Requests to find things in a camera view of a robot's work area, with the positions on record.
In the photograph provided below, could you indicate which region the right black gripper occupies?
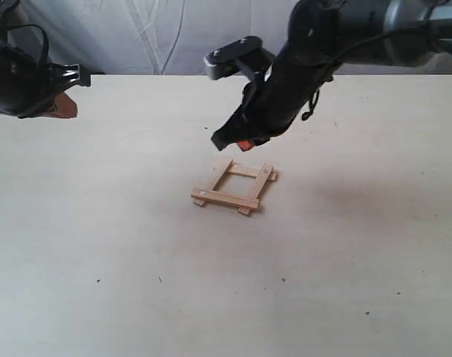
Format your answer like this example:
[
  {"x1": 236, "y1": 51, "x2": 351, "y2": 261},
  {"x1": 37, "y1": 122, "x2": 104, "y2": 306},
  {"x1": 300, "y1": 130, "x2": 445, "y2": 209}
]
[{"x1": 211, "y1": 62, "x2": 323, "y2": 152}]

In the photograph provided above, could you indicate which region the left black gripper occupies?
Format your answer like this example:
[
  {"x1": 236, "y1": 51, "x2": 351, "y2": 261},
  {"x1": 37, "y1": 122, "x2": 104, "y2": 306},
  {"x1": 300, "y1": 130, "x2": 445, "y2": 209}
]
[{"x1": 0, "y1": 39, "x2": 91, "y2": 119}]

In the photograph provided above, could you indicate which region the holed wooden stick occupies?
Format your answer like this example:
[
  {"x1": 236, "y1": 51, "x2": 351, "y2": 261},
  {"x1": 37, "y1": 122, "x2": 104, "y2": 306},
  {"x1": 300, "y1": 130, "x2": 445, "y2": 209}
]
[
  {"x1": 238, "y1": 163, "x2": 274, "y2": 216},
  {"x1": 191, "y1": 189, "x2": 259, "y2": 210}
]

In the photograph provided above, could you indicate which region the plain wooden stick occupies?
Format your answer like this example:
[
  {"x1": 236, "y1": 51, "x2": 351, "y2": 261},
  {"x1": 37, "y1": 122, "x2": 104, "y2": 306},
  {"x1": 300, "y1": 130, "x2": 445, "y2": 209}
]
[
  {"x1": 227, "y1": 164, "x2": 278, "y2": 182},
  {"x1": 193, "y1": 158, "x2": 233, "y2": 207}
]

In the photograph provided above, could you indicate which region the holed wooden stick bottom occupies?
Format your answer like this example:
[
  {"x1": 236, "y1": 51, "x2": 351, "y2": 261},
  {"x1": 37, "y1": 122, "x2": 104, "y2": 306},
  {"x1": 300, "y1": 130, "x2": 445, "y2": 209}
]
[{"x1": 191, "y1": 189, "x2": 259, "y2": 210}]

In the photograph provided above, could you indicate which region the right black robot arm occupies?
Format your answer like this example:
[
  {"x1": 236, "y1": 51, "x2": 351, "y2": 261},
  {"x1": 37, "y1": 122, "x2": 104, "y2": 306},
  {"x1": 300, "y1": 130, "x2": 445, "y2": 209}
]
[{"x1": 204, "y1": 0, "x2": 452, "y2": 151}]

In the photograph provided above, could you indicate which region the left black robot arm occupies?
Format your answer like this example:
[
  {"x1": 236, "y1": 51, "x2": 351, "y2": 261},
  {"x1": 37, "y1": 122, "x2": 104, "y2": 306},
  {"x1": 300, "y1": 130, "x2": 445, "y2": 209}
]
[{"x1": 0, "y1": 1, "x2": 91, "y2": 119}]

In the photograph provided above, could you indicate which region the plain wooden stick top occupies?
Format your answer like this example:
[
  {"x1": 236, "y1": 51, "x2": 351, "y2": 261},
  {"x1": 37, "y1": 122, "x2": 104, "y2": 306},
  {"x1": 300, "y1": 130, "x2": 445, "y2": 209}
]
[{"x1": 227, "y1": 164, "x2": 278, "y2": 182}]

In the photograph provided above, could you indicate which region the white backdrop cloth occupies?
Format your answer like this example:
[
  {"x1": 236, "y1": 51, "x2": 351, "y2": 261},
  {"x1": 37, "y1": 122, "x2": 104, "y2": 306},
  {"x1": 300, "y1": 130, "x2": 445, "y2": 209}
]
[{"x1": 0, "y1": 0, "x2": 452, "y2": 77}]

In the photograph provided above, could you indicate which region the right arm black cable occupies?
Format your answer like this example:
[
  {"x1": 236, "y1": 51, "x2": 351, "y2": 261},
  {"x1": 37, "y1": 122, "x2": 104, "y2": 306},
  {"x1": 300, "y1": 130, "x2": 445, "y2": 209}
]
[{"x1": 300, "y1": 25, "x2": 435, "y2": 122}]

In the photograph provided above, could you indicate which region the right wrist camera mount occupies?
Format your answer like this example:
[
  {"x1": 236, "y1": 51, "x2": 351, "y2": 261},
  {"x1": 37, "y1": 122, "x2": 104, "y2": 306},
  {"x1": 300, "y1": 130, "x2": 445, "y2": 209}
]
[{"x1": 204, "y1": 36, "x2": 275, "y2": 82}]

